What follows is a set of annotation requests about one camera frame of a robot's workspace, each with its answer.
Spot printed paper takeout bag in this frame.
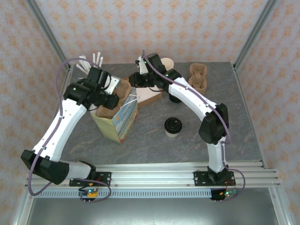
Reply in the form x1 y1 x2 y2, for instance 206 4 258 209
90 94 140 144

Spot paper coffee cup black lid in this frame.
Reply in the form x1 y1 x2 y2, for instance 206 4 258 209
164 117 183 141

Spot shallow cardboard box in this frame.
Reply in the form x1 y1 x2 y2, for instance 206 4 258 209
121 76 165 106

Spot pulp cup carrier stack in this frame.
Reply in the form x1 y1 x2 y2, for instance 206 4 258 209
187 62 208 95

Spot grey metal panel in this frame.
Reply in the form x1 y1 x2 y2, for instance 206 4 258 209
13 196 289 225

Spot aluminium frame post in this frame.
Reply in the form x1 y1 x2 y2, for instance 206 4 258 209
232 0 281 71
24 0 72 71

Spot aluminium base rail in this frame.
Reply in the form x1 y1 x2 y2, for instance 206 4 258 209
24 160 281 189

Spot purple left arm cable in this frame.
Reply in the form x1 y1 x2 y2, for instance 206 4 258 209
28 58 112 203

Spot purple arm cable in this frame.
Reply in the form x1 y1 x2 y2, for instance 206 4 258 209
28 58 112 203
142 49 246 202

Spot grey slotted cable duct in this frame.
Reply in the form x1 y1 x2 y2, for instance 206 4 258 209
34 189 213 199

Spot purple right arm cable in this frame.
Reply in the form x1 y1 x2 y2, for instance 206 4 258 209
142 49 246 202

